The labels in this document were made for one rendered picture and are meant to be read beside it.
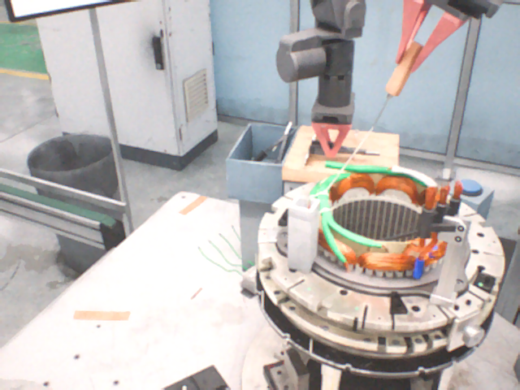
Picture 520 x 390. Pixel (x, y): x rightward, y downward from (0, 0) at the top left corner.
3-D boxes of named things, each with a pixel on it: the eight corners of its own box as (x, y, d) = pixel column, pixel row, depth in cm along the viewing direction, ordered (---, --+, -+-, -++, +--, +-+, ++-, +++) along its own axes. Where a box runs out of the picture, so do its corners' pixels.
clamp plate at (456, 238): (461, 246, 49) (466, 223, 47) (436, 239, 50) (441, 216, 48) (461, 244, 49) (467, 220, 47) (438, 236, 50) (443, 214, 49)
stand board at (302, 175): (281, 179, 89) (281, 168, 87) (301, 136, 104) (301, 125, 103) (396, 192, 84) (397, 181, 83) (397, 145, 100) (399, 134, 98)
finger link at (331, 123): (309, 161, 87) (310, 111, 82) (315, 143, 93) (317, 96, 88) (348, 165, 85) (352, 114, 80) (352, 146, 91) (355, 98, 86)
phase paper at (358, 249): (326, 260, 60) (327, 230, 57) (329, 252, 61) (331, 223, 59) (392, 275, 57) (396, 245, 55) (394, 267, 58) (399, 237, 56)
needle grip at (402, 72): (387, 93, 53) (413, 42, 50) (383, 87, 54) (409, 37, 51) (399, 98, 53) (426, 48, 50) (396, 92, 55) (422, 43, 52)
